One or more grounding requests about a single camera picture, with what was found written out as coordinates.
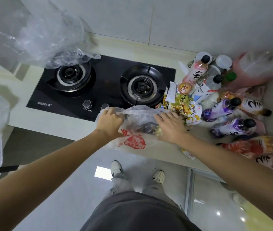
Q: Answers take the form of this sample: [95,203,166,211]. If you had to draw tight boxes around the person's right hand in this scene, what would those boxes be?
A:
[154,112,190,145]

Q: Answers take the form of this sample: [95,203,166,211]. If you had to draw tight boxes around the white drink bottle black cap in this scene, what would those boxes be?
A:
[192,74,224,104]

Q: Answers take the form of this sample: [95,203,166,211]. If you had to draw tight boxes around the pink drink bottle black cap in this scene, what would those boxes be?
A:
[255,155,273,175]
[183,55,211,86]

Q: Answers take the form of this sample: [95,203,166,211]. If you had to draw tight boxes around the person's right white shoe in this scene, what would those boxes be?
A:
[152,170,165,185]

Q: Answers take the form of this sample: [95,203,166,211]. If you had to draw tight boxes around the yellow snack packet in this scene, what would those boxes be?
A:
[163,92,203,126]

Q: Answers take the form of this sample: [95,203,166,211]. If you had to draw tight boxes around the white snack packet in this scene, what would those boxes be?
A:
[166,82,178,104]

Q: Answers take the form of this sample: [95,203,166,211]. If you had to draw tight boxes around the white-lidded jar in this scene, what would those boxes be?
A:
[194,51,213,63]
[215,55,233,70]

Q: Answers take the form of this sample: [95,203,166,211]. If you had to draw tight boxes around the person's dark grey shirt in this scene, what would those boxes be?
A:
[80,191,202,231]

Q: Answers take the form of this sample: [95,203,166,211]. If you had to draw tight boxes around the person's left white shoe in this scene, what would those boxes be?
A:
[110,160,123,178]

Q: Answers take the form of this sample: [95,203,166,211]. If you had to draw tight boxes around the black glass gas stove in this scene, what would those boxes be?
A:
[26,54,176,122]

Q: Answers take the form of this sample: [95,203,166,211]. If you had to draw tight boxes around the crumpled clear plastic bag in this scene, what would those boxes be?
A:
[0,1,101,69]

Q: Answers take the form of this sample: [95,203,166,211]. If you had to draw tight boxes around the purple drink bottle black cap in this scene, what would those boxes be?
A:
[202,97,242,122]
[210,118,256,138]

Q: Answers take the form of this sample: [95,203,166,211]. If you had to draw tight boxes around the white orange drink bottle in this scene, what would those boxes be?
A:
[219,91,272,117]

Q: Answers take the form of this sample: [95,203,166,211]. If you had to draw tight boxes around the person's left hand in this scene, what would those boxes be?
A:
[95,108,125,140]

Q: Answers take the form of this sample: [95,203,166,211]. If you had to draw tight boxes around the small orange-lidded cup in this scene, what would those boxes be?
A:
[177,82,192,94]

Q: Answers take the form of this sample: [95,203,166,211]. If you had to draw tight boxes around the glossy cabinet door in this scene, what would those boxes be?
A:
[185,167,273,231]

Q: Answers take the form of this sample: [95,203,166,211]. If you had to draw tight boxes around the person's grey trousers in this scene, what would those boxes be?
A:
[103,172,183,210]

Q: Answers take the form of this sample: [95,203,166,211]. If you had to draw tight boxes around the person's white shoe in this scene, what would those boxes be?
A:
[110,160,123,178]
[152,170,165,185]

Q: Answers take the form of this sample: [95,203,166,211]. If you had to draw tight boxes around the green-capped bottle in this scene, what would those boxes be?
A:
[223,71,237,84]

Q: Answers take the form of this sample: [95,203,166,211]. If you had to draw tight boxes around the small white red packet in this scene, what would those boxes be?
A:
[181,148,196,160]

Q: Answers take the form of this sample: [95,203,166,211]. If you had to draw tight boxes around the clear bag with red print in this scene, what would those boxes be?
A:
[95,105,187,150]

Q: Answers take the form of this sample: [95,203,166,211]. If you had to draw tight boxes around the person's left forearm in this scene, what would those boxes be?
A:
[0,130,114,231]

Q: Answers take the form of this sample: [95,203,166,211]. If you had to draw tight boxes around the orange drink bottle black cap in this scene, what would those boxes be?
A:
[216,136,273,159]

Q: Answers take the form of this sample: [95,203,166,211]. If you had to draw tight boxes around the pink plastic bag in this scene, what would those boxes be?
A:
[232,49,273,92]

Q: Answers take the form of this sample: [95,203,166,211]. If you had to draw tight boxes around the person's right forearm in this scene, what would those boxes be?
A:
[175,136,273,231]

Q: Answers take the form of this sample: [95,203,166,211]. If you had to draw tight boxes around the round black stove burner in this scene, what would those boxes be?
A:
[120,65,168,107]
[46,60,96,92]

